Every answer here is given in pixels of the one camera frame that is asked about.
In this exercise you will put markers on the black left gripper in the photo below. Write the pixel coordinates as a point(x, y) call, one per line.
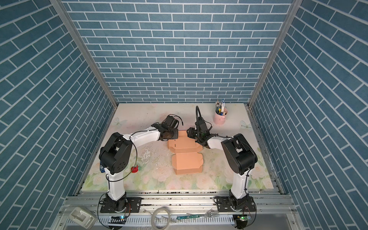
point(176, 130)

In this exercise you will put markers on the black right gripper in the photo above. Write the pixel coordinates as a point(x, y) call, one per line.
point(190, 133)

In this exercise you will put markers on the peach cardboard paper box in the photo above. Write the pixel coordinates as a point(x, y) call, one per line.
point(186, 158)

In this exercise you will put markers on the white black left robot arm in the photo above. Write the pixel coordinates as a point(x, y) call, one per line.
point(115, 154)

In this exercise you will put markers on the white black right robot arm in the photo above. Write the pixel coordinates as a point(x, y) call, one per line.
point(240, 156)

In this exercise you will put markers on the pink metal pen cup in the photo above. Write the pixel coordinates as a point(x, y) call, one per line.
point(220, 119)

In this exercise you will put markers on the white labelled marker pen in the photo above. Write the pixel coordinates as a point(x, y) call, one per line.
point(222, 107)

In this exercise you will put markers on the small red toy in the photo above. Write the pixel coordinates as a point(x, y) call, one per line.
point(135, 169)

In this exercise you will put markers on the blue stapler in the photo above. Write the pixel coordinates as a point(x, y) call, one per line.
point(101, 168)

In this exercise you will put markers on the white plastic holder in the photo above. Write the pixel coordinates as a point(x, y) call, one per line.
point(83, 217)

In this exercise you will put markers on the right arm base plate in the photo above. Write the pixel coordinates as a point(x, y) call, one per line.
point(231, 204)

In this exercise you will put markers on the green handled fork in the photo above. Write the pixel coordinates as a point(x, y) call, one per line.
point(209, 214)

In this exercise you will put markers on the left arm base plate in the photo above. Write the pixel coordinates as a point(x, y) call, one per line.
point(124, 204)

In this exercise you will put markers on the aluminium front rail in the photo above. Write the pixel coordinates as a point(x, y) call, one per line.
point(267, 202)

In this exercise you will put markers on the aluminium right corner post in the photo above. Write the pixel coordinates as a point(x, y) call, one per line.
point(275, 49)

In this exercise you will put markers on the aluminium corner post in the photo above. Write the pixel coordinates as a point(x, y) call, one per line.
point(275, 49)
point(71, 28)

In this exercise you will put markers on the aluminium left corner post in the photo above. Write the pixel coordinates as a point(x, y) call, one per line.
point(71, 28)

